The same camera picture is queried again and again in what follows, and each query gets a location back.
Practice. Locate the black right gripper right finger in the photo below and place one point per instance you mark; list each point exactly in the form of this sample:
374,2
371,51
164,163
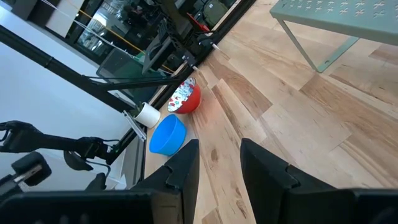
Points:
273,186

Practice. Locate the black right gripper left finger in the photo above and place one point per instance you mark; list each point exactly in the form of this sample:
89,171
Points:
186,174

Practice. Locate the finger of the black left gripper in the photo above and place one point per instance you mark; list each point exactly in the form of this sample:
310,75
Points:
97,183

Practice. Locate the blue plastic bowl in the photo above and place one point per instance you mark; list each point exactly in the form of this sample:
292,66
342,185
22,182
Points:
168,137

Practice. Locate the red bowl floral inside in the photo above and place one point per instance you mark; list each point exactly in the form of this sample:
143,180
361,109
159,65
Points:
189,101

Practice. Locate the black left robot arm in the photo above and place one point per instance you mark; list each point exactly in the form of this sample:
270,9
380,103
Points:
56,141

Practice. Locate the white pot with plant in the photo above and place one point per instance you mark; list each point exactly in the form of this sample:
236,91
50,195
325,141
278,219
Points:
150,116

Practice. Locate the black clamp white tip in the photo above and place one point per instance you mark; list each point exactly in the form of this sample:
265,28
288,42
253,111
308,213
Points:
189,60
206,42

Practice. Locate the red triangular object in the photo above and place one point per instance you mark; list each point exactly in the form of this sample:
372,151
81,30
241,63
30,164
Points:
199,25

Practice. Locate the green backpack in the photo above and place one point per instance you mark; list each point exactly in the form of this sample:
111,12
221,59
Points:
214,12

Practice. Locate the green perforated metal rack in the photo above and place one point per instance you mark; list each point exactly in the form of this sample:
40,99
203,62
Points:
342,15

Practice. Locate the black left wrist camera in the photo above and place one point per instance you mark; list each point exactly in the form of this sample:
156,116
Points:
31,169

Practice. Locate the silver metal bracket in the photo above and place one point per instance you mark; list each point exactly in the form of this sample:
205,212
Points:
135,126

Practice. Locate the black aluminium rig frame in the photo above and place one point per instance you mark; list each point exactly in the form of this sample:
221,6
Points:
62,70

